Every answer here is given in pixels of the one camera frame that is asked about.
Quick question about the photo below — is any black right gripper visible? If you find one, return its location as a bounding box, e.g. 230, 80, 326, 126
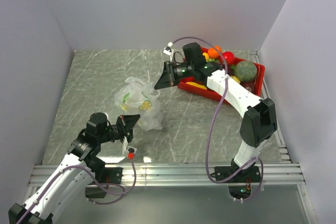
155, 60, 195, 89

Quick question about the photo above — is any pale yellow fake pear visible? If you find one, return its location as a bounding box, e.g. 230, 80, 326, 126
231, 76, 240, 83

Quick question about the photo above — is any dark red fake plum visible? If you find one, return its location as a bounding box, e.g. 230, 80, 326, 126
240, 81, 256, 93

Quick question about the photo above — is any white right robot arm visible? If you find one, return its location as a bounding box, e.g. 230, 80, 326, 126
154, 42, 277, 182

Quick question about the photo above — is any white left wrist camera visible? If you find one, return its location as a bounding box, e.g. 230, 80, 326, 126
122, 137, 137, 159

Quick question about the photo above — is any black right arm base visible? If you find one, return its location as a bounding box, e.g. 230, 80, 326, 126
211, 165, 261, 183

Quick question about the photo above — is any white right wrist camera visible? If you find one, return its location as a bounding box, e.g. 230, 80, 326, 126
163, 42, 175, 63

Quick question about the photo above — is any green fake cantaloupe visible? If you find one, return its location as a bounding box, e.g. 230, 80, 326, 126
234, 61, 257, 82

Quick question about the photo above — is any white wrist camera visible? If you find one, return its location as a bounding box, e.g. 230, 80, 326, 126
122, 137, 137, 159
163, 42, 175, 63

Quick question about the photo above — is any green fake grape bunch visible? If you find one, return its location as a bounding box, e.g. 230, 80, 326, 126
207, 58, 220, 64

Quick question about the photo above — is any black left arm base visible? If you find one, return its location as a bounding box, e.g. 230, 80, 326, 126
85, 157, 123, 199

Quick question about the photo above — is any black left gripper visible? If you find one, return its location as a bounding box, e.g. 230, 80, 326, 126
98, 114, 140, 144

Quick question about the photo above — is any aluminium mounting rail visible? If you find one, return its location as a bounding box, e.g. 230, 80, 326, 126
28, 163, 306, 187

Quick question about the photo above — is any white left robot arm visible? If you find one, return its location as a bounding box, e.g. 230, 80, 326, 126
8, 112, 140, 223

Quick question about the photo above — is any orange fake orange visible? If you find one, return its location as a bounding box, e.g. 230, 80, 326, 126
207, 46, 222, 59

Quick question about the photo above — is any clear plastic bag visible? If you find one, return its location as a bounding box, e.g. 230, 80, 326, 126
114, 77, 163, 131

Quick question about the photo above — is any yellow fake lemon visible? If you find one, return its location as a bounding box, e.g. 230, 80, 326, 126
203, 52, 209, 61

